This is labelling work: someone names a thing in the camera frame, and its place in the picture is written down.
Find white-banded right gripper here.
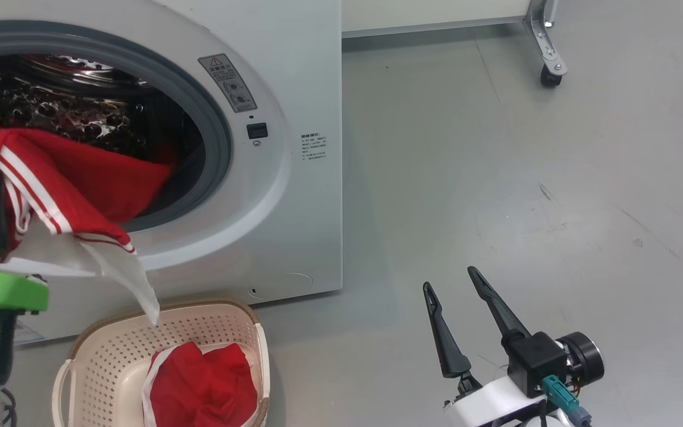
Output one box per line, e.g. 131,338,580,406
422,266,550,427

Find red garment with white stripes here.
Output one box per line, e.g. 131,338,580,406
0,127,174,328

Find red garment with white trim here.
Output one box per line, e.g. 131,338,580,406
141,341,260,427

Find cream perforated laundry basket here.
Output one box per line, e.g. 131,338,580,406
51,299,272,427

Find white front-load washing machine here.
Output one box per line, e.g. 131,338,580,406
0,0,344,346

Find small text sticker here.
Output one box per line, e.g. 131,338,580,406
301,133,328,161

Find grey warning sticker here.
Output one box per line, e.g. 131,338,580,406
198,53,258,114

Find teal camera cable connector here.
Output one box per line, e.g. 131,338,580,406
541,374,593,427

